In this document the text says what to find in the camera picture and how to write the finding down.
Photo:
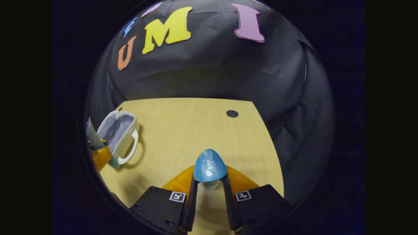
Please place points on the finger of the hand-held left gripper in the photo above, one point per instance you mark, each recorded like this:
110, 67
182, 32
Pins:
102, 158

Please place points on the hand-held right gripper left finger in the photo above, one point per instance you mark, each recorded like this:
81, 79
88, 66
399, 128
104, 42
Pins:
191, 209

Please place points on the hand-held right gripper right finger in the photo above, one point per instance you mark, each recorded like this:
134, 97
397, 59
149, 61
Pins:
230, 209

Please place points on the small white suitcase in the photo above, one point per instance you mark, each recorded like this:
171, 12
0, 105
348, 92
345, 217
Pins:
119, 130

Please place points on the blue capped clear bottle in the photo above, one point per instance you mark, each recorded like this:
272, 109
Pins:
209, 166

